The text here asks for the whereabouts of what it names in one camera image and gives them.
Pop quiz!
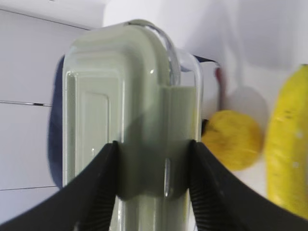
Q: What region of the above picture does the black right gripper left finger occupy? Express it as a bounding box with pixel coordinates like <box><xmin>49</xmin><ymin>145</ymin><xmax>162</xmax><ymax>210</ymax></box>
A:
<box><xmin>0</xmin><ymin>141</ymin><xmax>118</xmax><ymax>231</ymax></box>

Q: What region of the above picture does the navy blue lunch bag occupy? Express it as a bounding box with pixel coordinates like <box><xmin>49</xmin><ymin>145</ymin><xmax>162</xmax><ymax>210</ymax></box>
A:
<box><xmin>47</xmin><ymin>54</ymin><xmax>227</xmax><ymax>191</ymax></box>

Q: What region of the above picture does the green-lidded glass food container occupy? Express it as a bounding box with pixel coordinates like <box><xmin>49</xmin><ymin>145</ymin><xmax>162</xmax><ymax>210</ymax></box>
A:
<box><xmin>63</xmin><ymin>19</ymin><xmax>203</xmax><ymax>231</ymax></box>

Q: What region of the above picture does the yellow banana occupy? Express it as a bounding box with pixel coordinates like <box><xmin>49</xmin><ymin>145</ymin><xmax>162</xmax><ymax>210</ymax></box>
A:
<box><xmin>264</xmin><ymin>64</ymin><xmax>308</xmax><ymax>218</ymax></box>

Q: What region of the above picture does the yellow pear-shaped gourd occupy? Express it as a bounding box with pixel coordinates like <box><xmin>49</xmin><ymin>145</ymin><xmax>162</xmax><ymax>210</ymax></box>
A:
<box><xmin>201</xmin><ymin>110</ymin><xmax>263</xmax><ymax>171</ymax></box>

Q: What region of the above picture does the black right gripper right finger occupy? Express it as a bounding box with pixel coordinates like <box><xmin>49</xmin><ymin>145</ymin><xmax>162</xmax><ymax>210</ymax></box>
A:
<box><xmin>189</xmin><ymin>141</ymin><xmax>308</xmax><ymax>231</ymax></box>

